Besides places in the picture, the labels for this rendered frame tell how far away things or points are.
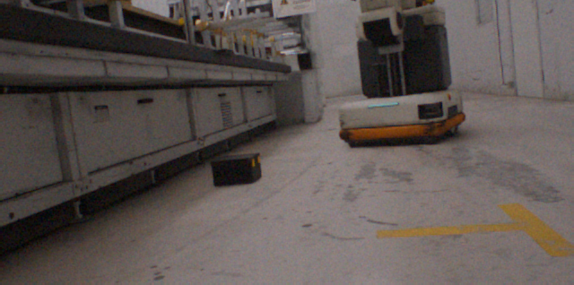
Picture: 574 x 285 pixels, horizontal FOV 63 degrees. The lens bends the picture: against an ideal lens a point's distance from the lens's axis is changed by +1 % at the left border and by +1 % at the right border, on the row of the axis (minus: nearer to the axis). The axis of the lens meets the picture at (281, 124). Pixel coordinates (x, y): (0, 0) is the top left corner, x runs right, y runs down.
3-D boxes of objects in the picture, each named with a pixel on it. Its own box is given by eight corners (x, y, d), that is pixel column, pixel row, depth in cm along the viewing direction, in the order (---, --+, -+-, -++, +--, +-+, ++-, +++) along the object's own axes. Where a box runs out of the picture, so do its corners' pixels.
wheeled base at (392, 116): (377, 129, 345) (373, 96, 343) (467, 123, 310) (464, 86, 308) (337, 143, 289) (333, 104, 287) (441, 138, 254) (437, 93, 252)
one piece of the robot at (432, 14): (377, 111, 335) (364, -5, 329) (456, 105, 305) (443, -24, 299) (358, 116, 307) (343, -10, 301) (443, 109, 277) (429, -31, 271)
